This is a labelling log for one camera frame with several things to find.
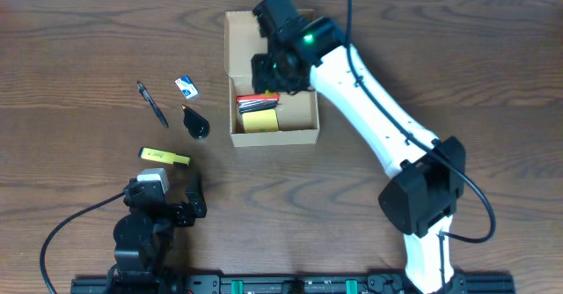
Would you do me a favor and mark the red multi-tool pocket knife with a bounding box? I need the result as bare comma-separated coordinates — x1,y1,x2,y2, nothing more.
236,93,280,114

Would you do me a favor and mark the white blue eraser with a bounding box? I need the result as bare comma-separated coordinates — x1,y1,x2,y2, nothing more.
175,76,199,99

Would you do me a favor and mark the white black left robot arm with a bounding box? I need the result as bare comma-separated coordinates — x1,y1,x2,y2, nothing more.
106,169,207,293

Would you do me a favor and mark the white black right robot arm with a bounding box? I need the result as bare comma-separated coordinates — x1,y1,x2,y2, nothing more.
251,0,465,293

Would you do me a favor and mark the yellow highlighter marker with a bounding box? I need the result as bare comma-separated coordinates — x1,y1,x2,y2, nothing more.
138,147,191,167

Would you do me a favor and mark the open cardboard box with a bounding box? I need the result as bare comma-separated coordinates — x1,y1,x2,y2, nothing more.
224,11,320,147

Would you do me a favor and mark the yellow sticky note pad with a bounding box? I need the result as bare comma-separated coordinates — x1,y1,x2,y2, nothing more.
241,109,279,133

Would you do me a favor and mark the black correction tape dispenser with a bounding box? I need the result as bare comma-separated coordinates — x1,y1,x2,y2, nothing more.
181,105,210,139

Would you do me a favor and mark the black ballpoint pen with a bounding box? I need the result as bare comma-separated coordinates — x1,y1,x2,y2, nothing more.
137,81,169,129

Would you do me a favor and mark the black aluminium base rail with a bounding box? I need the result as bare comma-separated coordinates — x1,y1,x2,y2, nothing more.
69,272,516,294

